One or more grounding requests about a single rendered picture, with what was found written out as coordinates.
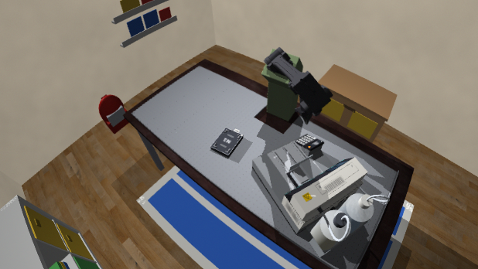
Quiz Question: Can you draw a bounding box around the white plastic bottle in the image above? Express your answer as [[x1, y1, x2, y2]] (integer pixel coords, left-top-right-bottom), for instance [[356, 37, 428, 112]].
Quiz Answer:
[[338, 193, 374, 234], [310, 210, 347, 250]]

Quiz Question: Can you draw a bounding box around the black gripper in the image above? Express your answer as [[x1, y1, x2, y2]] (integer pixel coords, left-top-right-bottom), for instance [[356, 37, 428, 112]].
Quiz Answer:
[[295, 104, 312, 124]]

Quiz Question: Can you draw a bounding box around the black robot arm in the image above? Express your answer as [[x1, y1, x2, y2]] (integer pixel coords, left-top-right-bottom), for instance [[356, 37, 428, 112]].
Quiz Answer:
[[263, 47, 333, 116]]

